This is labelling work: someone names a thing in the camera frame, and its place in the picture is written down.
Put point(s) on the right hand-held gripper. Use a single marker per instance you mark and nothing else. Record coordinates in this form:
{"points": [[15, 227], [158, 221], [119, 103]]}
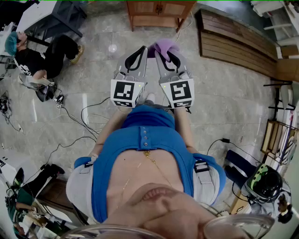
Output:
{"points": [[180, 91]]}

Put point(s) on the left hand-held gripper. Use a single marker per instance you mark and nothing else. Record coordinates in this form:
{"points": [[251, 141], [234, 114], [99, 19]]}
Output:
{"points": [[122, 91]]}

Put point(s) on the purple cloth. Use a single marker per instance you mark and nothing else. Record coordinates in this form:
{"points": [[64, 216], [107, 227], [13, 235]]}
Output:
{"points": [[163, 44]]}

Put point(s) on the brown wooden cabinet door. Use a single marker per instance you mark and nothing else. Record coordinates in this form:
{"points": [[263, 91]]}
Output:
{"points": [[143, 8], [174, 9]]}

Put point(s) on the person's right forearm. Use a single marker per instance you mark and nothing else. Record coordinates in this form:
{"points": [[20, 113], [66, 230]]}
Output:
{"points": [[184, 126]]}

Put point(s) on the wooden cabinet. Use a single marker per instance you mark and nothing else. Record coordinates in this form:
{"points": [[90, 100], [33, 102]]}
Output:
{"points": [[154, 21]]}

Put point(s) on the person's white shoe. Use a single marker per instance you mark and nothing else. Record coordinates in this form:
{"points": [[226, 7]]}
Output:
{"points": [[150, 96]]}

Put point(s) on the dark wooden slat platform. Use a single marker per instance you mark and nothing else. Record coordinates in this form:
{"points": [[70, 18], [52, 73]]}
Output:
{"points": [[233, 42]]}

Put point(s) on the person's blue shirt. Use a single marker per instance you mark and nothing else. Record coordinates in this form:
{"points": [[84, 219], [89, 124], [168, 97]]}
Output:
{"points": [[149, 140]]}

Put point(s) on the small tracker device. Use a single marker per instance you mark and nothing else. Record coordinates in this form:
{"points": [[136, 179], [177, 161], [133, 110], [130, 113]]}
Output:
{"points": [[58, 106]]}

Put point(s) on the black electronics box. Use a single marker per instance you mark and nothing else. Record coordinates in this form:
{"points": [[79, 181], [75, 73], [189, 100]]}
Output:
{"points": [[45, 92]]}

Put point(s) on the black power adapter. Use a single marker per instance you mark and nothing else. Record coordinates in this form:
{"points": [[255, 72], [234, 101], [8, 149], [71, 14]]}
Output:
{"points": [[225, 140]]}

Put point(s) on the black metal rack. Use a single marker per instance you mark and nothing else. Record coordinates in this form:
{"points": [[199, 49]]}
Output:
{"points": [[276, 98]]}

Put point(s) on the person's face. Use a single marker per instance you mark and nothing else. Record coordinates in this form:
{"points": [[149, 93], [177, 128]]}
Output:
{"points": [[168, 210]]}

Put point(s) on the black and green helmet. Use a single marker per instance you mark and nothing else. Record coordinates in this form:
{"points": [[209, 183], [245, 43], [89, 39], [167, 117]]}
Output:
{"points": [[264, 184]]}

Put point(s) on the clear rimmed glasses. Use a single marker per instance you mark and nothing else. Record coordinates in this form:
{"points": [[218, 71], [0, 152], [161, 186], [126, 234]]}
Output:
{"points": [[233, 224]]}

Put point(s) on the grey metal frame table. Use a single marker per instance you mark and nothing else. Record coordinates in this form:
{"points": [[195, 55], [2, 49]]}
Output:
{"points": [[46, 14]]}

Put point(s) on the thin frame shelf rack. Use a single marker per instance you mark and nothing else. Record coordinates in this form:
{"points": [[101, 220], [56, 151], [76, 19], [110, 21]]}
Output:
{"points": [[268, 135]]}

